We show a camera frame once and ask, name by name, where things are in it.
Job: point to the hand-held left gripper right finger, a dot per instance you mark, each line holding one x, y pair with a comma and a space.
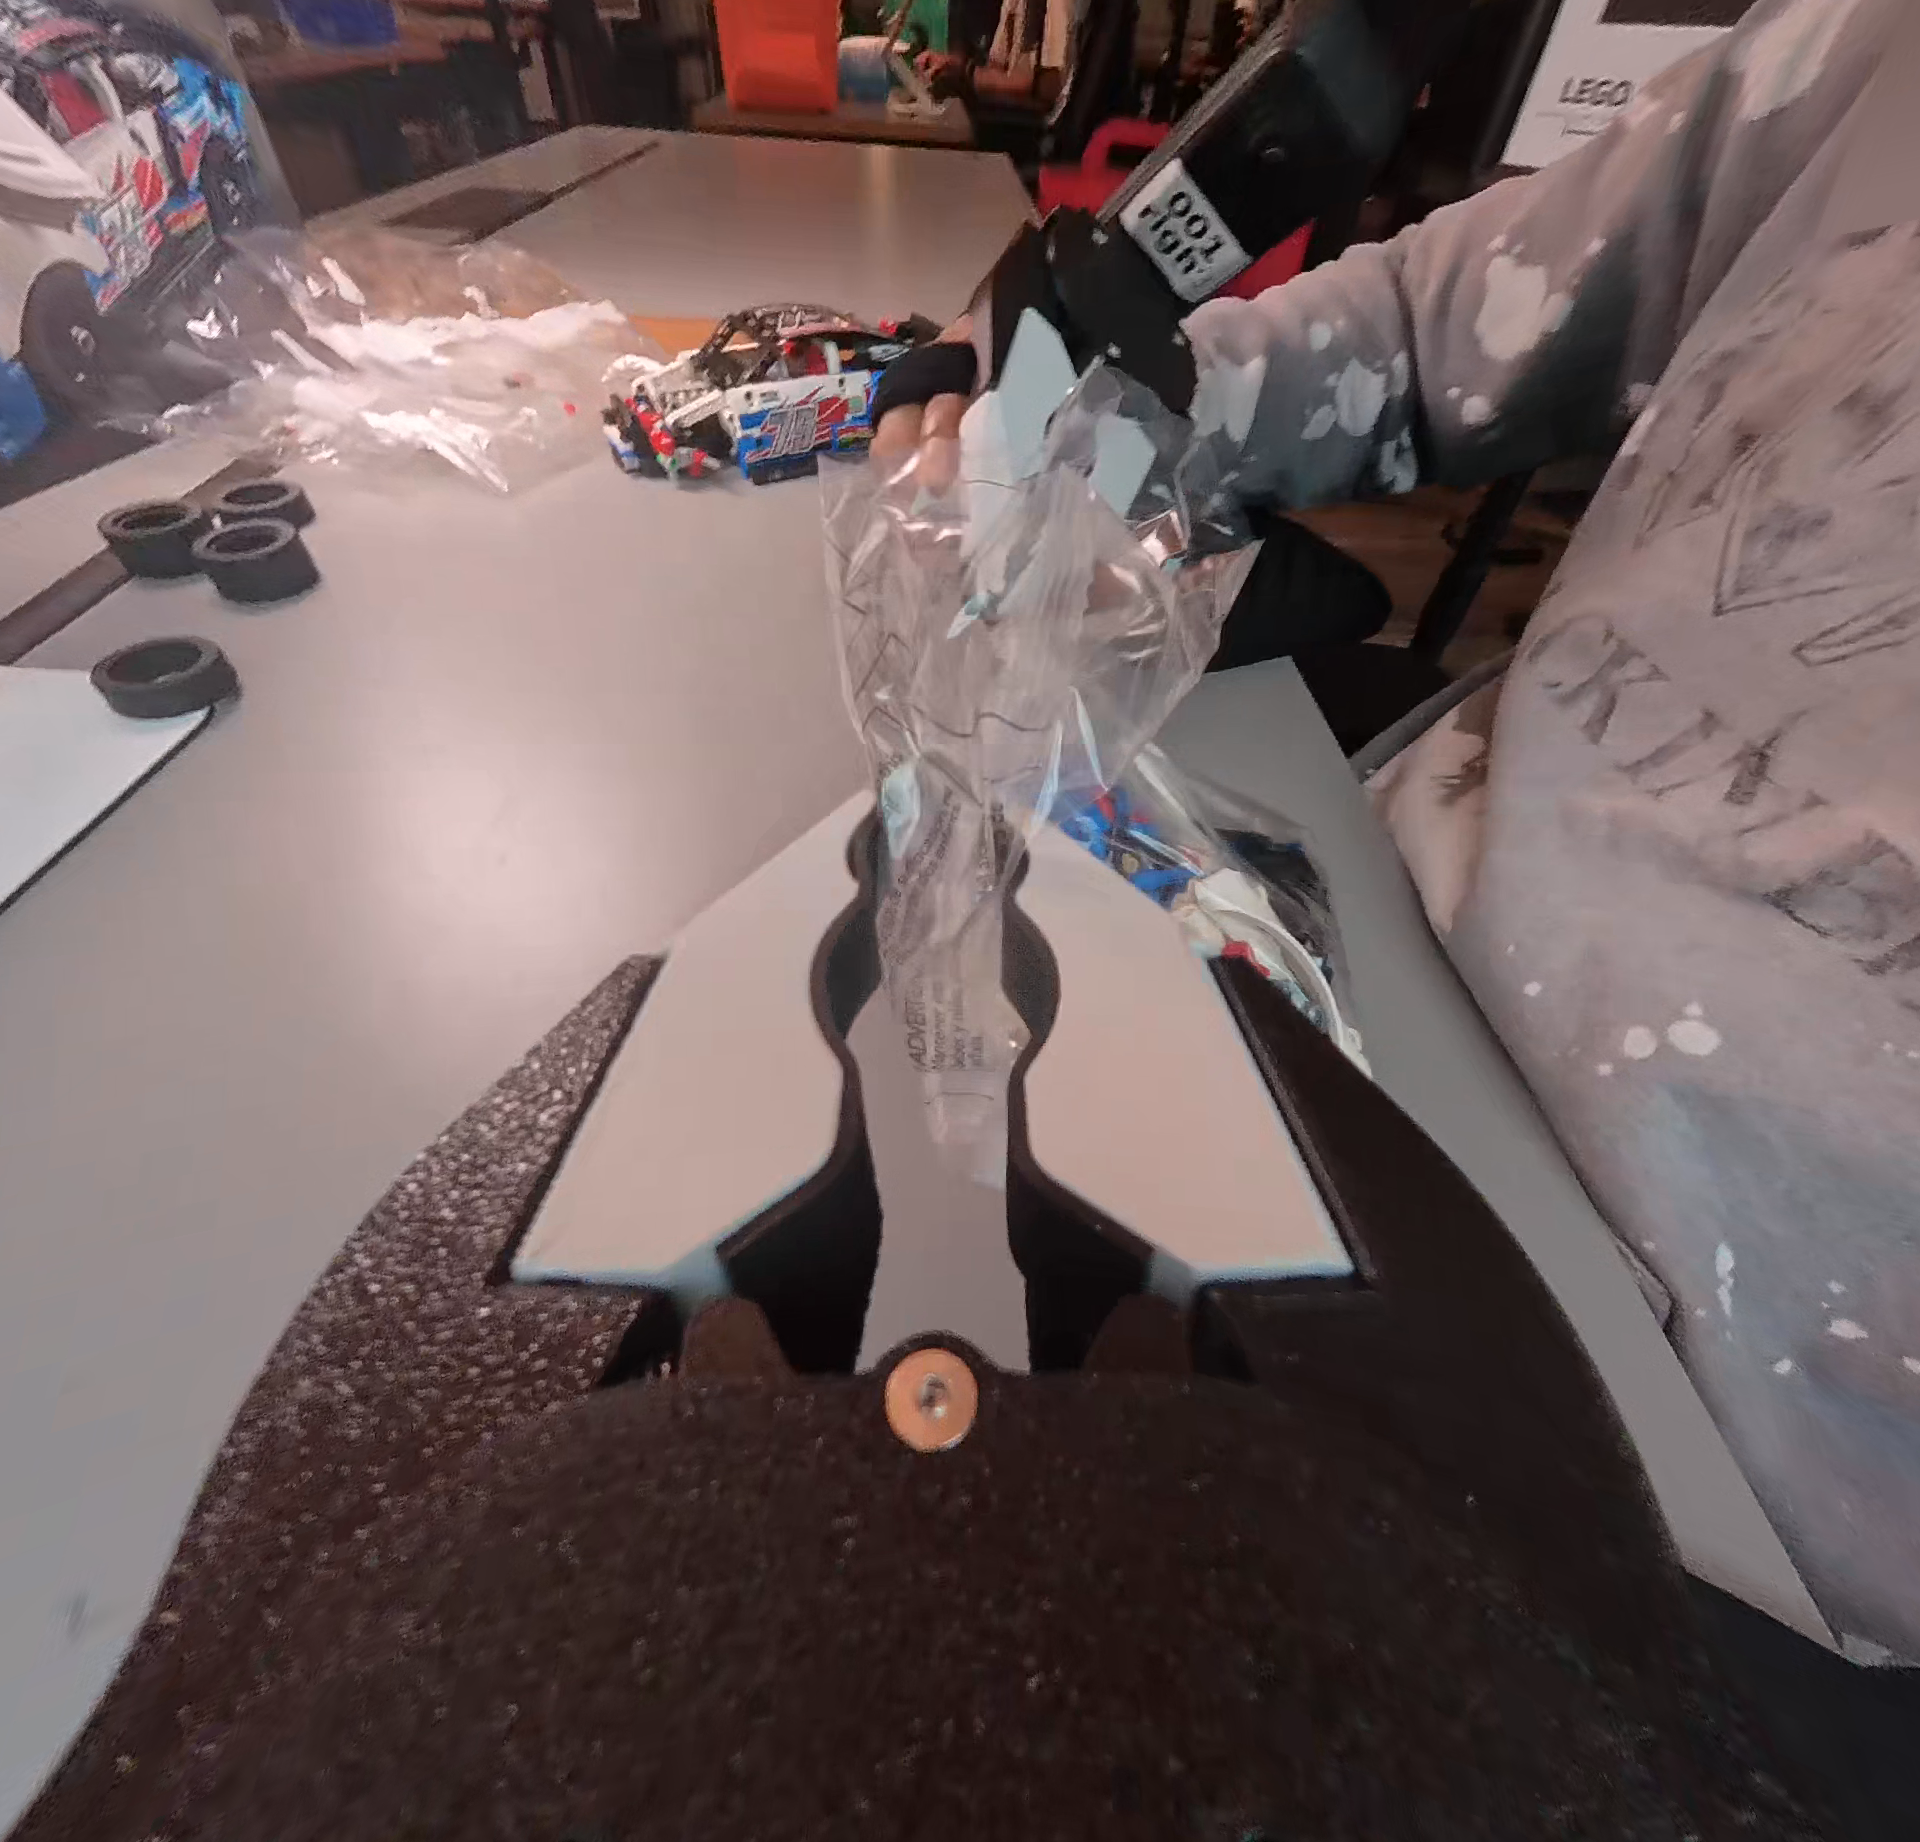
1186, 1122

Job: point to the person's bleached grey hoodie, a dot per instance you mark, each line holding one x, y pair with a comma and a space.
1725, 972

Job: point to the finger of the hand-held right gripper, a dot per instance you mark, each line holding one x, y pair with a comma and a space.
1125, 455
1031, 365

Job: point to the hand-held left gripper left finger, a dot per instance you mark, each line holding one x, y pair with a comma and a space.
706, 1108

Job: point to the person's right forearm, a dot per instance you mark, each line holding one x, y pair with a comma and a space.
1426, 358

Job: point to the toy car box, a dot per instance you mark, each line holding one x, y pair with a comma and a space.
136, 206

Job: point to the grey desk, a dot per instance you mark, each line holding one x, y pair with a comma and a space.
450, 823
751, 220

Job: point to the blue storage bin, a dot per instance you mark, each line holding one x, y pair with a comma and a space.
345, 20

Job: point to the orange bag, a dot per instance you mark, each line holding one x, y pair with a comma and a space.
772, 35

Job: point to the red fabric bag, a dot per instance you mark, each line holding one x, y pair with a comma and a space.
1111, 161

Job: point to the black framed marker sign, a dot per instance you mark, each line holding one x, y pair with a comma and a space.
1560, 71

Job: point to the white instruction sheet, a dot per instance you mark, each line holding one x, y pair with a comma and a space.
76, 778

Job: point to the crumpled empty clear plastic bag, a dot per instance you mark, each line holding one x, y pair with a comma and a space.
436, 358

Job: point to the blue white toy race car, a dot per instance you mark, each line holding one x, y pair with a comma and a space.
751, 410

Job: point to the person's right hand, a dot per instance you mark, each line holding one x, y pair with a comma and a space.
918, 380

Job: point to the clear bag of mixed parts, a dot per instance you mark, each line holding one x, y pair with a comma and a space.
1020, 643

